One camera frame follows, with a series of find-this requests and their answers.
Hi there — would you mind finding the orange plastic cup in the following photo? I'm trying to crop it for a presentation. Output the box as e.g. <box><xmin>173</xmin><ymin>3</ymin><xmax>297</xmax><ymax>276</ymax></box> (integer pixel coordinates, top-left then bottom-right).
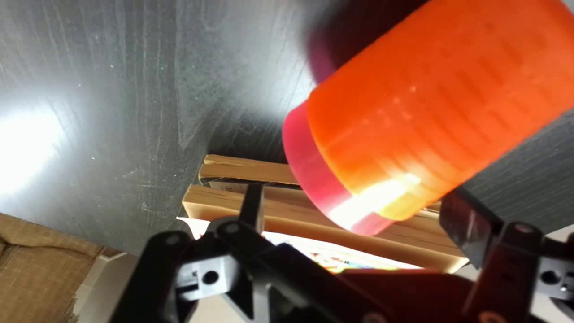
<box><xmin>281</xmin><ymin>0</ymin><xmax>574</xmax><ymax>235</ymax></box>

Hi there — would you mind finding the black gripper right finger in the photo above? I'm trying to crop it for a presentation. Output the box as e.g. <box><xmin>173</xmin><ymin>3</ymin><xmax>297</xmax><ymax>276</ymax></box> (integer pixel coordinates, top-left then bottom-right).
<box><xmin>439</xmin><ymin>111</ymin><xmax>574</xmax><ymax>323</ymax></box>

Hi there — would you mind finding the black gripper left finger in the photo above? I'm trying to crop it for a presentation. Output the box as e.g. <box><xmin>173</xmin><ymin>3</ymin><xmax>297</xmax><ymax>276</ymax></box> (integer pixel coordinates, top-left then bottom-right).
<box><xmin>109</xmin><ymin>185</ymin><xmax>335</xmax><ymax>323</ymax></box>

